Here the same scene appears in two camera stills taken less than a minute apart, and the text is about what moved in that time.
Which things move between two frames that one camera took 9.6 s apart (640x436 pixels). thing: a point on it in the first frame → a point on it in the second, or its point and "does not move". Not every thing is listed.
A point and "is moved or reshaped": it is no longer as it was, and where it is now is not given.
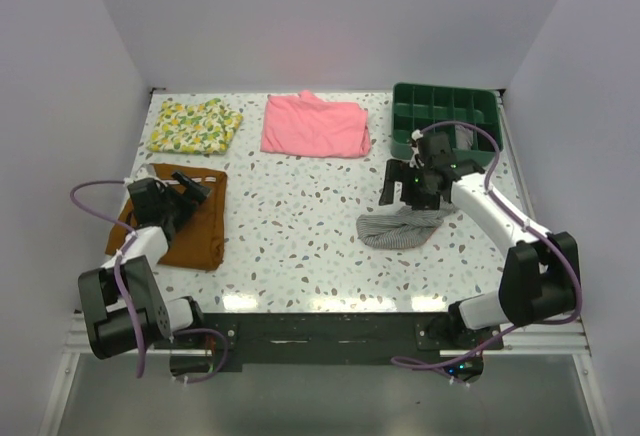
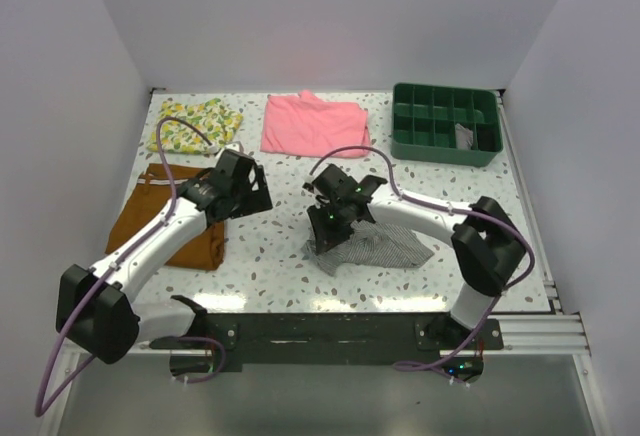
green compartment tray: x=415 y=107 does not move
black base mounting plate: x=325 y=343 does not move
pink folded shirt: x=306 y=124 does not move
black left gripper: x=198 y=193 → x=257 y=200
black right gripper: x=397 y=171 → x=325 y=237
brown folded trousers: x=198 y=242 does not move
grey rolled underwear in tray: x=463 y=137 does not move
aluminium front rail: x=568 y=339 does not move
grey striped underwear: x=404 y=228 is moved or reshaped
